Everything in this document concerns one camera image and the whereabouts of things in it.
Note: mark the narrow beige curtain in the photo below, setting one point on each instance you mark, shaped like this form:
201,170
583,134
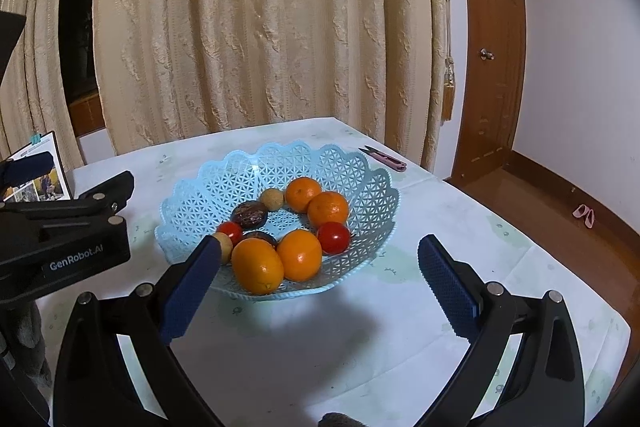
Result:
30,97

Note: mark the wooden baseboard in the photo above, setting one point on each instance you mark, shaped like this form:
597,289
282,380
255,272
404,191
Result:
565,172

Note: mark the wooden window sill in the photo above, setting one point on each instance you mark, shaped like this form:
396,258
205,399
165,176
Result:
87,109

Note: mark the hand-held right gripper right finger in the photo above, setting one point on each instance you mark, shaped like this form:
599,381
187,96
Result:
447,287

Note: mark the dark purple passion fruit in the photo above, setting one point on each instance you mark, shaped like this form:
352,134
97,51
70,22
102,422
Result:
260,237
248,214

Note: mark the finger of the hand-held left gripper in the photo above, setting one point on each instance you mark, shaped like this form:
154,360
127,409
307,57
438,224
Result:
105,194
30,167

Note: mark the metal door knob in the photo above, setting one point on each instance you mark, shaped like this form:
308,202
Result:
486,55

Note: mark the dark window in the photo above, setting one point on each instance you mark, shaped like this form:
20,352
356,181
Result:
77,32

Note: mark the wide beige curtain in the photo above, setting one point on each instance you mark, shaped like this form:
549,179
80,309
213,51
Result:
270,22

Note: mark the photo desk calendar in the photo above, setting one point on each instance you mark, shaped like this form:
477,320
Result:
37,184

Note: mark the brown wooden door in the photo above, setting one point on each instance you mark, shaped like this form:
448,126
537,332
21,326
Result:
492,57

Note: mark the pink slipper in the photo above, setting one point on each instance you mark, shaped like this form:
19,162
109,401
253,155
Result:
580,209
590,219

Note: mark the orange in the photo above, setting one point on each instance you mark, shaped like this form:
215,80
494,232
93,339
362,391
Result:
327,208
302,193
299,254
257,266

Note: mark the white printed tablecloth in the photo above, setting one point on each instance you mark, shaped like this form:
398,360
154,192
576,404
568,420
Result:
300,357

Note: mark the curtain tassel tieback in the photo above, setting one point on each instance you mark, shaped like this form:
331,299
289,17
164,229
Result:
448,77

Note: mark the light blue plastic basket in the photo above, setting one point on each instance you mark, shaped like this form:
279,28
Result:
280,177

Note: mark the grey fuzzy cloth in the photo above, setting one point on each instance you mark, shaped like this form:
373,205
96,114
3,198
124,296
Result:
30,332
340,420

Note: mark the pink thread snips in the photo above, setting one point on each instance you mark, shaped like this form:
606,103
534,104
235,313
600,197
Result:
382,158

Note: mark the red tomato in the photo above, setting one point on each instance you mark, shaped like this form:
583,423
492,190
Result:
334,237
231,231

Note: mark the tan longan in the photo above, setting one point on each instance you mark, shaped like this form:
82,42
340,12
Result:
226,249
272,198

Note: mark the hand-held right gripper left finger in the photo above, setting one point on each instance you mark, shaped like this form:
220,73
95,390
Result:
192,292

